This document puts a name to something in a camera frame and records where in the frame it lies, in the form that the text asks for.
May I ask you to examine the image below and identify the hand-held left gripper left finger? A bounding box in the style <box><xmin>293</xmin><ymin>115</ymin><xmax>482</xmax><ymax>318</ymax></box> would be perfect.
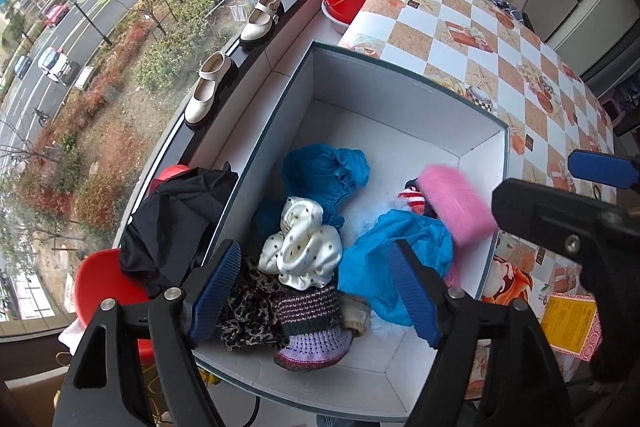
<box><xmin>52</xmin><ymin>239</ymin><xmax>243</xmax><ymax>427</ymax></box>

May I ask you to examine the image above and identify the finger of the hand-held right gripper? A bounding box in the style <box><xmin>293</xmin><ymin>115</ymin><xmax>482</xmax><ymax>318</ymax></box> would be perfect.
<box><xmin>492</xmin><ymin>179</ymin><xmax>608</xmax><ymax>265</ymax></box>
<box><xmin>567</xmin><ymin>149</ymin><xmax>640</xmax><ymax>190</ymax></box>

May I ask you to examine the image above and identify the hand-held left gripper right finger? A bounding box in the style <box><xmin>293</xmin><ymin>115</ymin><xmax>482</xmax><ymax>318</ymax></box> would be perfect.
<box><xmin>389</xmin><ymin>240</ymin><xmax>576</xmax><ymax>427</ymax></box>

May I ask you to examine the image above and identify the leopard print scrunchie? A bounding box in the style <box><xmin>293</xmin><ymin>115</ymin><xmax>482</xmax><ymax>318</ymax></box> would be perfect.
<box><xmin>217</xmin><ymin>256</ymin><xmax>292</xmax><ymax>353</ymax></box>

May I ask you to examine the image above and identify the pink cloth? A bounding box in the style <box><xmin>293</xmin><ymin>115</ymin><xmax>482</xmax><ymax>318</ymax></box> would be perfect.
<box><xmin>442</xmin><ymin>263</ymin><xmax>467</xmax><ymax>292</ymax></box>

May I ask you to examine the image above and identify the teal blue fabric scrunchie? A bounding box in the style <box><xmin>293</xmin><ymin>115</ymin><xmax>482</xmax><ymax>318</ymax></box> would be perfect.
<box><xmin>337</xmin><ymin>208</ymin><xmax>456</xmax><ymax>329</ymax></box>
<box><xmin>255</xmin><ymin>143</ymin><xmax>372</xmax><ymax>238</ymax></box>

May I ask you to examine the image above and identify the tan fabric scrunchie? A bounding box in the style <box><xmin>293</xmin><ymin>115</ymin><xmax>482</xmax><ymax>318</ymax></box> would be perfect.
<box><xmin>340</xmin><ymin>293</ymin><xmax>372</xmax><ymax>338</ymax></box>

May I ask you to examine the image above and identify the pink sponge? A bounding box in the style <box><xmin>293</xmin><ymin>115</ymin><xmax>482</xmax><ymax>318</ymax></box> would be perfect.
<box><xmin>417</xmin><ymin>164</ymin><xmax>501</xmax><ymax>249</ymax></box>

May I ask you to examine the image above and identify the light blue fluffy scrunchie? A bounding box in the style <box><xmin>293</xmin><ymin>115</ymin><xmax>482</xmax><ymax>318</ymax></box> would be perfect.
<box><xmin>361</xmin><ymin>201</ymin><xmax>402</xmax><ymax>233</ymax></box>

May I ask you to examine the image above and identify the cream satin polka-dot scrunchie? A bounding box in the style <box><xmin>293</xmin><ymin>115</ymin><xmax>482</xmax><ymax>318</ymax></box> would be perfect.
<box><xmin>257</xmin><ymin>196</ymin><xmax>344</xmax><ymax>294</ymax></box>

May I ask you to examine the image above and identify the striped knitted glove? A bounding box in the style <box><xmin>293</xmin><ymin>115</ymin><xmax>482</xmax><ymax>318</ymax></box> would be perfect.
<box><xmin>397</xmin><ymin>178</ymin><xmax>442</xmax><ymax>221</ymax></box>

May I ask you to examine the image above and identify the purple knitted hat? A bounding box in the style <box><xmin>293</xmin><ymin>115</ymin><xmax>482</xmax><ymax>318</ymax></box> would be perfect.
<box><xmin>272</xmin><ymin>283</ymin><xmax>357</xmax><ymax>373</ymax></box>

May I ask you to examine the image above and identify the white cardboard box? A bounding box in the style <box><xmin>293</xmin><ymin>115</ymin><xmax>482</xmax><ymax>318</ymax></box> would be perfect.
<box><xmin>192</xmin><ymin>39</ymin><xmax>511</xmax><ymax>423</ymax></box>

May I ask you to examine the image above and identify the pink box with yellow label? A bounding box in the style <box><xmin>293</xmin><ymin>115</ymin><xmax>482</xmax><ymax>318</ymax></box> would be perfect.
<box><xmin>539</xmin><ymin>291</ymin><xmax>604</xmax><ymax>364</ymax></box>

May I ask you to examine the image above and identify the pink plastic stool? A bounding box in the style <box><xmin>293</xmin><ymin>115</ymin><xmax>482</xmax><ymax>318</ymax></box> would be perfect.
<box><xmin>602</xmin><ymin>86</ymin><xmax>640</xmax><ymax>134</ymax></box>

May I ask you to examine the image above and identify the black cloth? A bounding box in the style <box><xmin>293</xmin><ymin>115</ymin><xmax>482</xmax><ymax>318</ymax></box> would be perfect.
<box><xmin>118</xmin><ymin>161</ymin><xmax>240</xmax><ymax>299</ymax></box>

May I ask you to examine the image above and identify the red plastic stool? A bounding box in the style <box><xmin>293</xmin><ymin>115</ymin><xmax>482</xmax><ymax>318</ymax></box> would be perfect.
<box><xmin>74</xmin><ymin>163</ymin><xmax>192</xmax><ymax>364</ymax></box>

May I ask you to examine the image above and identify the checkered printed tablecloth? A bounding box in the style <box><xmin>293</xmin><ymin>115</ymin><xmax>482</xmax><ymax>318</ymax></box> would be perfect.
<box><xmin>337</xmin><ymin>0</ymin><xmax>618</xmax><ymax>408</ymax></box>

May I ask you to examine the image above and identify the plaid cloth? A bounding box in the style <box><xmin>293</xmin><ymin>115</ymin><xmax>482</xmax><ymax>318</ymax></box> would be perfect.
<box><xmin>486</xmin><ymin>0</ymin><xmax>524</xmax><ymax>21</ymax></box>

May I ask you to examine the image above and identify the cream leather shoe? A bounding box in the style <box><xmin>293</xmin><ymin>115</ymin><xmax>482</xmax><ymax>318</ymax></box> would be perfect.
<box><xmin>183</xmin><ymin>51</ymin><xmax>237</xmax><ymax>130</ymax></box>
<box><xmin>239</xmin><ymin>0</ymin><xmax>286</xmax><ymax>54</ymax></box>

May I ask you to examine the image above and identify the white car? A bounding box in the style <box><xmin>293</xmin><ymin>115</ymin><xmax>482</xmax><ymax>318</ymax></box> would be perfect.
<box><xmin>37</xmin><ymin>46</ymin><xmax>81</xmax><ymax>86</ymax></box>

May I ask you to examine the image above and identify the red car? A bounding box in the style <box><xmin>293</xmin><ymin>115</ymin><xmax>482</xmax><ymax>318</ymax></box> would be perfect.
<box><xmin>42</xmin><ymin>3</ymin><xmax>71</xmax><ymax>28</ymax></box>

